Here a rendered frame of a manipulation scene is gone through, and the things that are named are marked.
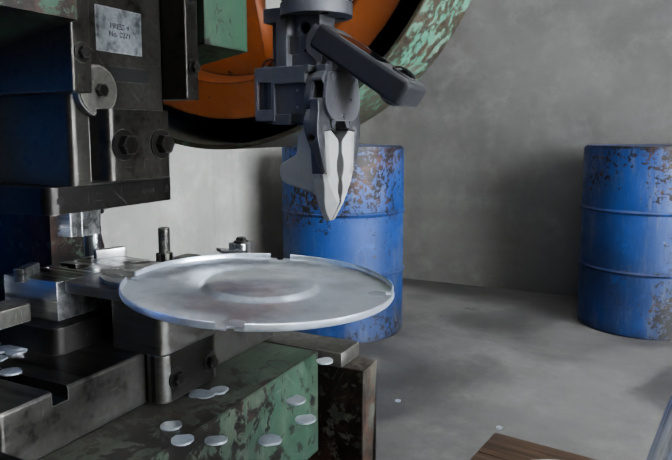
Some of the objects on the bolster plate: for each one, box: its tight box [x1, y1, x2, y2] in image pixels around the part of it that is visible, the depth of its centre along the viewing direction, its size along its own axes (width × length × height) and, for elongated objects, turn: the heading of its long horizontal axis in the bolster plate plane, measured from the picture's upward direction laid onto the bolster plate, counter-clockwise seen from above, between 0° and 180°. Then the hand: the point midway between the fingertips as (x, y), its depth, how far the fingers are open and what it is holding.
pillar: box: [84, 232, 101, 257], centre depth 92 cm, size 2×2×14 cm
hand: (336, 208), depth 65 cm, fingers closed
